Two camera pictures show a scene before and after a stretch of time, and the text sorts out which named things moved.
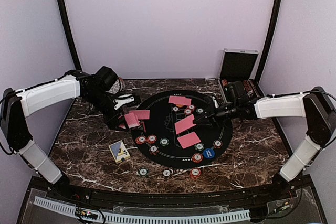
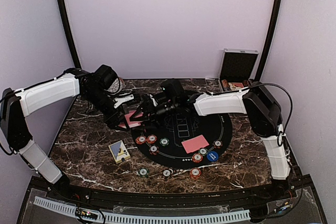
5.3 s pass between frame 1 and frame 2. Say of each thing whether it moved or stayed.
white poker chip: stayed
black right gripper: moved
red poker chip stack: stayed
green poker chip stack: stayed
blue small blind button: moved
